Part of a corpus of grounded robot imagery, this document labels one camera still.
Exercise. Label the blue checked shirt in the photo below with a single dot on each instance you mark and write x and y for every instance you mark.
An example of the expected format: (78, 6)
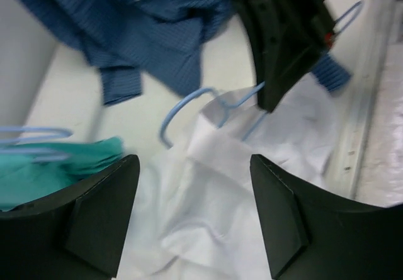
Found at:
(122, 38)

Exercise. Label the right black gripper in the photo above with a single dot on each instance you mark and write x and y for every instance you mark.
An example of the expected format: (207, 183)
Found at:
(287, 39)

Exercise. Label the white shirt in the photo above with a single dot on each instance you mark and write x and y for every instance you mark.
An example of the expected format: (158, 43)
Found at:
(195, 216)

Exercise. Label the light blue wire hanger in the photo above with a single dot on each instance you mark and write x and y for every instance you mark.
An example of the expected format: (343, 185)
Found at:
(221, 108)

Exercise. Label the teal green garment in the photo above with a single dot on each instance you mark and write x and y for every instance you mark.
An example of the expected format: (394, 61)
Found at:
(23, 179)

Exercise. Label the light blue hanger with teal garment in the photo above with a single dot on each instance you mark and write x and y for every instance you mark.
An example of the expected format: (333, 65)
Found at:
(31, 141)

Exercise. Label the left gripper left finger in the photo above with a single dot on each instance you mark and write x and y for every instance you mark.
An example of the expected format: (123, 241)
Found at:
(75, 233)

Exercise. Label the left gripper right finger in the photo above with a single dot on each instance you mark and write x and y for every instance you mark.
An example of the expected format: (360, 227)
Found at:
(311, 233)

